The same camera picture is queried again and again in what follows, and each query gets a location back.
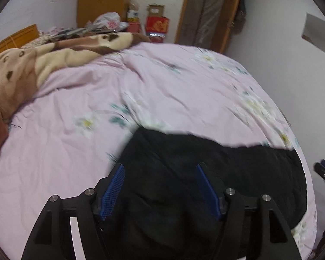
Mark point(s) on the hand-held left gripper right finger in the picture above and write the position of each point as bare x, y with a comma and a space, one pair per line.
210, 192

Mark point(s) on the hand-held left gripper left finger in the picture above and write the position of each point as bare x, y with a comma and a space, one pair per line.
112, 192

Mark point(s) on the black puffer jacket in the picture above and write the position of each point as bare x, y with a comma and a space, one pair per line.
184, 189

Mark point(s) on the pink floral bed quilt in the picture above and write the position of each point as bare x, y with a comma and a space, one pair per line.
97, 92

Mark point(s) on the brown cream fleece blanket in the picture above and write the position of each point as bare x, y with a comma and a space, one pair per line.
43, 62

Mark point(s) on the pink box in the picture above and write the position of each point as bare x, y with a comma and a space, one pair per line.
134, 27

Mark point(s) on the white plastic bag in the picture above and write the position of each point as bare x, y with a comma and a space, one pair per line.
108, 20

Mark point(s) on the red gift box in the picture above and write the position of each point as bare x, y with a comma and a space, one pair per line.
157, 25

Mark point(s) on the wooden door with curtain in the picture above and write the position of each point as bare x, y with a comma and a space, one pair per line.
205, 13

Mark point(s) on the wooden headboard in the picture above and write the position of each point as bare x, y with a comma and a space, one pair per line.
16, 39

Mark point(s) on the cardboard box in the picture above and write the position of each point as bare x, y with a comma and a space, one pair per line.
155, 10

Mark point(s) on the wooden wardrobe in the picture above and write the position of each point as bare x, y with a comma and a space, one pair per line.
103, 0

